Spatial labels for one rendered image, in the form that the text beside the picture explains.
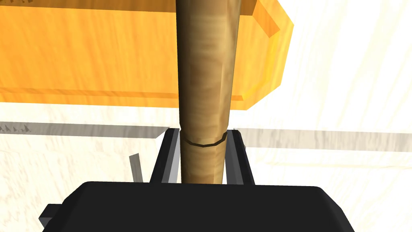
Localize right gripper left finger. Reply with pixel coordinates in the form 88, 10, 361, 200
149, 128, 181, 184

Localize tan wooden handle bar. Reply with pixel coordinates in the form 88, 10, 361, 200
175, 0, 242, 185

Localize orange wooden drawer front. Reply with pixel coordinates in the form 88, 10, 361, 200
0, 0, 295, 111

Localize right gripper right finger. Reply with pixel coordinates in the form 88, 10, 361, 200
224, 129, 255, 186

